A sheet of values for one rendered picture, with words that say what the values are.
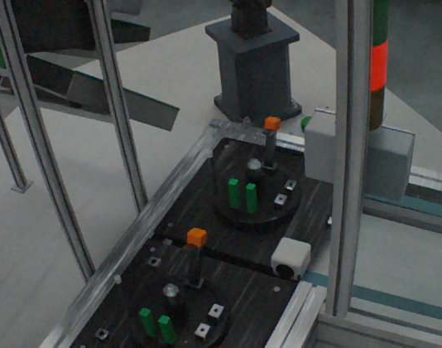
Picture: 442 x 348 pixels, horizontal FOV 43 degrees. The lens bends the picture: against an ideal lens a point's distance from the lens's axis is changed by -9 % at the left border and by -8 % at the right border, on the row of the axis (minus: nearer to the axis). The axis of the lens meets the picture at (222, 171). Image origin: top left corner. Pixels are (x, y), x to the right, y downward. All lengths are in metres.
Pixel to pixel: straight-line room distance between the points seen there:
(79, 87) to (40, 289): 0.38
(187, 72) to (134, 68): 0.15
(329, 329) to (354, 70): 0.42
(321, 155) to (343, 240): 0.11
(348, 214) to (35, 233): 0.67
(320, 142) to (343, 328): 0.30
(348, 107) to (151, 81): 0.94
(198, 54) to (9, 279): 0.79
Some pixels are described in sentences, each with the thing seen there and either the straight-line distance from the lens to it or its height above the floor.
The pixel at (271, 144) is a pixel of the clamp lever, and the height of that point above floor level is 1.04.
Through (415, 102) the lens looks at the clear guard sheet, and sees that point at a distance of 0.57.
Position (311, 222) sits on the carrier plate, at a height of 0.97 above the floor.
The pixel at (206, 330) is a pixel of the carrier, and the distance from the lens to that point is 0.77.
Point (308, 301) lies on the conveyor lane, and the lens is 0.85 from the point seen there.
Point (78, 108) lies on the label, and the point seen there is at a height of 1.11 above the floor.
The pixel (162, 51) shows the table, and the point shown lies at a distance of 1.60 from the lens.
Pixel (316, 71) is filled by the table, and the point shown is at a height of 0.86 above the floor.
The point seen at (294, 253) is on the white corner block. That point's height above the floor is 0.99.
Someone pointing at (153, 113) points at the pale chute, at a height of 1.05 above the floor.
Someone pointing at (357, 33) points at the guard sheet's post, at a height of 1.39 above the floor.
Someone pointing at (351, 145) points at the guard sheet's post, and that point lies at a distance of 0.61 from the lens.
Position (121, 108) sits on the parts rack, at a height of 1.13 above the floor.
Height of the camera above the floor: 1.64
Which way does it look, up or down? 41 degrees down
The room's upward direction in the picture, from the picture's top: 7 degrees counter-clockwise
